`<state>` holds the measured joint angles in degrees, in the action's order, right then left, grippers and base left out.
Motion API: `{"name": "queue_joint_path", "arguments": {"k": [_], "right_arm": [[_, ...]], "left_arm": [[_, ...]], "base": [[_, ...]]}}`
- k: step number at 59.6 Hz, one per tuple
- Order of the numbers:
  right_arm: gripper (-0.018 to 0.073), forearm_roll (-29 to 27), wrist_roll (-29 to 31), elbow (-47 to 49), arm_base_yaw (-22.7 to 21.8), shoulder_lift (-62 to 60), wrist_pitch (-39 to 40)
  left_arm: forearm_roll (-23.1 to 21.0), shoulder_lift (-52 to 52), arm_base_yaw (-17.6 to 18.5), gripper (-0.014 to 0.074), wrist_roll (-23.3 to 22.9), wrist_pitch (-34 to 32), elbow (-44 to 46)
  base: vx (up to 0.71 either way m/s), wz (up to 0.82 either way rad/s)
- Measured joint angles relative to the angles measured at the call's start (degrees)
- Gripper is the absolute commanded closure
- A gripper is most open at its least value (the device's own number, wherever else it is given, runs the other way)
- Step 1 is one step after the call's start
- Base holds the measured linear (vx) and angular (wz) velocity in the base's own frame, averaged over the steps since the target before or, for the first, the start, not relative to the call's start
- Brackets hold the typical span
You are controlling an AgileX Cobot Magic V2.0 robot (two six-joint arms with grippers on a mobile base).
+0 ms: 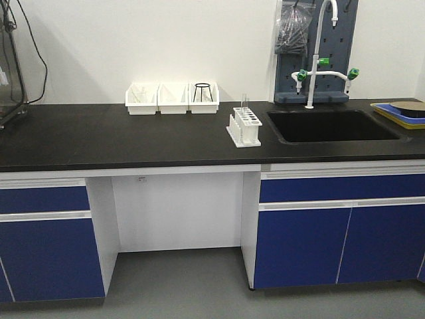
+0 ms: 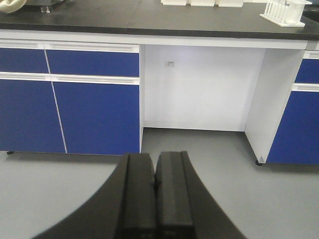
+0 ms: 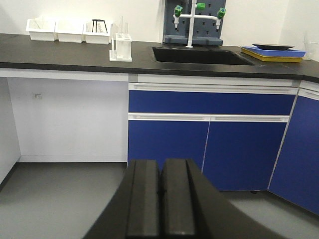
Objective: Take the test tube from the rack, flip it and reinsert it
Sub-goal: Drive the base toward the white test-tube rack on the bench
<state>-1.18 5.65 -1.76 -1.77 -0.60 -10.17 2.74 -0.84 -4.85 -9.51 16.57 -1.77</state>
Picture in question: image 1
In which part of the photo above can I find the clear glass test tube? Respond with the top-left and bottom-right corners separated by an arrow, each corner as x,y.
241,93 -> 249,113

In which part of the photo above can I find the white test tube rack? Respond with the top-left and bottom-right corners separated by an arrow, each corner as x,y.
226,107 -> 262,148

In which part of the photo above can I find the grey pegboard drying rack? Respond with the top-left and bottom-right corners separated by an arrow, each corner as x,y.
274,1 -> 358,105

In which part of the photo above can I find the white right storage bin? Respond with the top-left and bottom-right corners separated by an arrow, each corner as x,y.
189,82 -> 220,114

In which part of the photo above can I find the white storage bin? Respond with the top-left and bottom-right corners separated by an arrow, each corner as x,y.
157,82 -> 189,114
189,82 -> 220,114
125,82 -> 159,115

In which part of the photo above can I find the white middle storage bin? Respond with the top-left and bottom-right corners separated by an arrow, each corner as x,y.
157,82 -> 189,114

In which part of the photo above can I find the black metal tripod stand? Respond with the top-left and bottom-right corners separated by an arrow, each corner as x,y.
193,82 -> 213,102

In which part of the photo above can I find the white left storage bin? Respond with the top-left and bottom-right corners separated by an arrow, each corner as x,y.
125,82 -> 159,115

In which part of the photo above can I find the black lab sink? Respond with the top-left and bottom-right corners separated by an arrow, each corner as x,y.
268,110 -> 400,144

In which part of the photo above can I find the white gooseneck lab faucet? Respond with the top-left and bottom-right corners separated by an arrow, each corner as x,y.
291,0 -> 359,109

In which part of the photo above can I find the blue right cabinet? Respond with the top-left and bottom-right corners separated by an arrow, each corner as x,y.
250,173 -> 424,289

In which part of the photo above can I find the blue cabinet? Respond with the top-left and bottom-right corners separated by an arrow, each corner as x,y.
250,173 -> 424,289
1,179 -> 106,302

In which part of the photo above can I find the clear bag of pegs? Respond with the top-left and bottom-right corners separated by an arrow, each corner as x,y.
274,1 -> 315,56

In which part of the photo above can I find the blue left cabinet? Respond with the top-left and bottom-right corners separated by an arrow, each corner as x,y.
1,179 -> 106,302

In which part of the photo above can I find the yellow tray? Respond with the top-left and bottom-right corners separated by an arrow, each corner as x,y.
371,102 -> 424,130

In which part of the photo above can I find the round brown disc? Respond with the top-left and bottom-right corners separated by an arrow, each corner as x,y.
390,101 -> 424,118

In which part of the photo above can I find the blue tray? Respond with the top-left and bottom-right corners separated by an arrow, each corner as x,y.
371,102 -> 424,125

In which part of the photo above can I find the metal frame equipment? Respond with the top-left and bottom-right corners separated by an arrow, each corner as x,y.
1,1 -> 28,129

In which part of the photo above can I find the black hanging cable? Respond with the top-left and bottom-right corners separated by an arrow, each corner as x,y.
0,0 -> 48,104

